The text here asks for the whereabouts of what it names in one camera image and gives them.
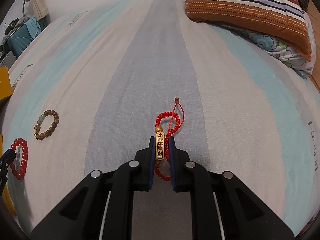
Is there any grey suitcase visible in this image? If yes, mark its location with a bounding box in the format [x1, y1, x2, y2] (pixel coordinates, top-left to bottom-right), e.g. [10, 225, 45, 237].
[0, 51, 16, 69]

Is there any striped bed sheet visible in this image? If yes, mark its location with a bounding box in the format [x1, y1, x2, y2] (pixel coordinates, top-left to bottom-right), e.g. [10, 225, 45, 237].
[1, 0, 319, 235]

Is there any floral pillow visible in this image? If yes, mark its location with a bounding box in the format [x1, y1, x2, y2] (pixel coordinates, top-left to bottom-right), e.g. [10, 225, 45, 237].
[224, 10, 317, 79]

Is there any red cord gold charm bracelet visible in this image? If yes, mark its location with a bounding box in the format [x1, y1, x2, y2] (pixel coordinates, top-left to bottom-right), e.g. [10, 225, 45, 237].
[152, 96, 185, 182]

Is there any red bead bracelet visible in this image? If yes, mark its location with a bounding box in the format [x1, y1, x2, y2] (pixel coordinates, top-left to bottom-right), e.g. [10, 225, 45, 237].
[9, 137, 29, 181]

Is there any striped folded quilt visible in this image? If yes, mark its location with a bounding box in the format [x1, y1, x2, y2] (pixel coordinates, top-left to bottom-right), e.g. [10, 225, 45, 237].
[185, 0, 311, 61]

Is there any white blue yellow cardboard box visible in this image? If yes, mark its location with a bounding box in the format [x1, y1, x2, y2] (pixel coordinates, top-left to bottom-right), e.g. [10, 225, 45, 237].
[0, 67, 17, 216]

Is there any brown wooden bead bracelet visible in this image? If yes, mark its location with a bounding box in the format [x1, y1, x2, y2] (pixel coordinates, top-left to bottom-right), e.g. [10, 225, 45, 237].
[34, 109, 60, 141]

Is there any teal suitcase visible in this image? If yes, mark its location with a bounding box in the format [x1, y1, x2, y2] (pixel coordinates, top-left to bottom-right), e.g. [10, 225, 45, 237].
[6, 16, 51, 59]

